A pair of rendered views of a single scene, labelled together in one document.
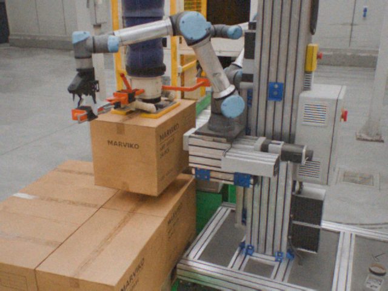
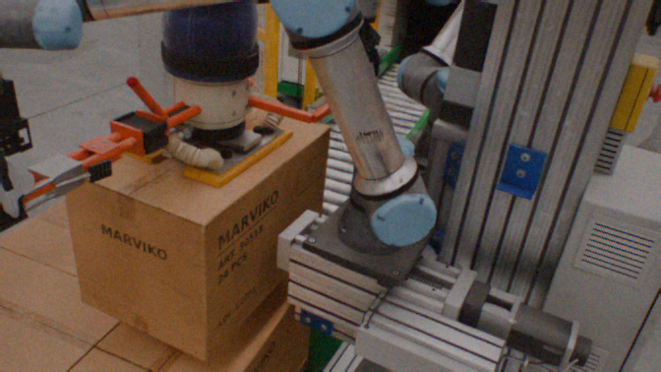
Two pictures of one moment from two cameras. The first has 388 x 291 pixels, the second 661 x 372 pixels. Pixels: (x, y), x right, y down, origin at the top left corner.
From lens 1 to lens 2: 106 cm
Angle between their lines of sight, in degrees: 10
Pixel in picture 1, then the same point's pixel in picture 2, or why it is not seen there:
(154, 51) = (228, 21)
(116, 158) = (120, 265)
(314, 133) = (603, 294)
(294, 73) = (581, 133)
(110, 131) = (105, 208)
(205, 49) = (343, 65)
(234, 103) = (407, 217)
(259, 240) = not seen: outside the picture
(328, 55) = not seen: outside the picture
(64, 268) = not seen: outside the picture
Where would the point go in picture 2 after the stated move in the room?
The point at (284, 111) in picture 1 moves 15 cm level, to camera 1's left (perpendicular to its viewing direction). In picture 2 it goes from (534, 220) to (463, 211)
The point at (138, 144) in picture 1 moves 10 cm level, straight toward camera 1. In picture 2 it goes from (166, 251) to (156, 280)
